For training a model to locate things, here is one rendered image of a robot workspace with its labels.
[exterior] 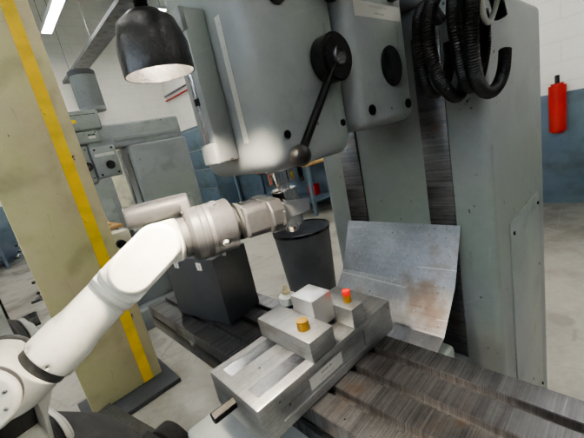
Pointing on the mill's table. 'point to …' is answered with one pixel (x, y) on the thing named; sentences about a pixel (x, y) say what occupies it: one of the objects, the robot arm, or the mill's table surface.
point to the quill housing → (271, 80)
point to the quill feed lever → (334, 62)
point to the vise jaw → (295, 342)
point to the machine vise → (299, 368)
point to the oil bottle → (286, 298)
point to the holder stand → (215, 286)
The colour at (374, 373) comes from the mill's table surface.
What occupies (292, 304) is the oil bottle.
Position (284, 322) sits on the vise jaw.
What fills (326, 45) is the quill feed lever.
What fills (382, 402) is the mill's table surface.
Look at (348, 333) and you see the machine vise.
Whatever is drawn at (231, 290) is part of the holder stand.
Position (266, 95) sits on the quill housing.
